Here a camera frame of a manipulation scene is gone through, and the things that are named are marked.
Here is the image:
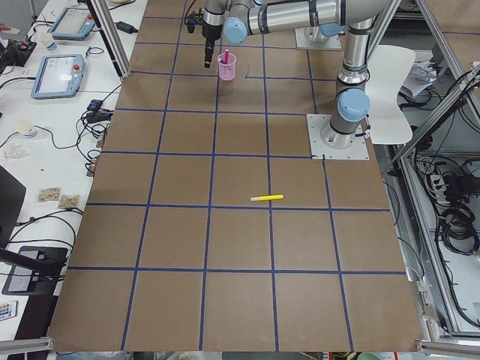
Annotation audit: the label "paper cup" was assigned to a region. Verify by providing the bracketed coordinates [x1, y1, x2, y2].
[16, 119, 38, 139]
[38, 32, 57, 52]

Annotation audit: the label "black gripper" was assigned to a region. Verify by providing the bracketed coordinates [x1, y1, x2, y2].
[202, 22, 221, 68]

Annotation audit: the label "black tablet device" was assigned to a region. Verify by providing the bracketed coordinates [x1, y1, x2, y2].
[1, 246, 68, 296]

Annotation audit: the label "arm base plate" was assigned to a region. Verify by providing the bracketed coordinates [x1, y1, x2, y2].
[295, 27, 342, 51]
[307, 114, 369, 161]

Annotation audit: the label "black power adapter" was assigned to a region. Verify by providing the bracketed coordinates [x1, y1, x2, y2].
[115, 21, 138, 34]

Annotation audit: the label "teach pendant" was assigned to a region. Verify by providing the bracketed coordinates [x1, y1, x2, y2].
[48, 7, 95, 41]
[31, 54, 85, 100]

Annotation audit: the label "white plastic chair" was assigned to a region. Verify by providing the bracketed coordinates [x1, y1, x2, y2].
[365, 45, 416, 145]

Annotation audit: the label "remote control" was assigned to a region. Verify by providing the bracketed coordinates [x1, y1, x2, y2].
[0, 300, 18, 321]

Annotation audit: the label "yellow highlighter pen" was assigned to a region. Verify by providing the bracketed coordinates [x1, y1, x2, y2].
[249, 194, 284, 203]

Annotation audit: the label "far teach pendant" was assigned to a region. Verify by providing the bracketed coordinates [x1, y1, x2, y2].
[48, 7, 95, 41]

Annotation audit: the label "paper cup near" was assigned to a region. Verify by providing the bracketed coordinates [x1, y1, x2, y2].
[16, 119, 38, 139]

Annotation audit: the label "near teach pendant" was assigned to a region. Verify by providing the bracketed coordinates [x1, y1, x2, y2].
[31, 54, 85, 100]

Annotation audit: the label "aluminium frame post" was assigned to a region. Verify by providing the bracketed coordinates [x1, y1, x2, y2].
[85, 0, 131, 79]

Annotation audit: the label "snack bag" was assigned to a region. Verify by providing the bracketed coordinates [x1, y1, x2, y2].
[58, 194, 80, 209]
[36, 187, 62, 203]

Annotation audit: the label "paper cup far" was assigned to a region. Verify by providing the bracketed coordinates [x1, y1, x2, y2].
[38, 32, 57, 52]

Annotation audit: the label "pink mesh pen cup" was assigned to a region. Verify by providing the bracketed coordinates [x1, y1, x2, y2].
[217, 52, 236, 81]

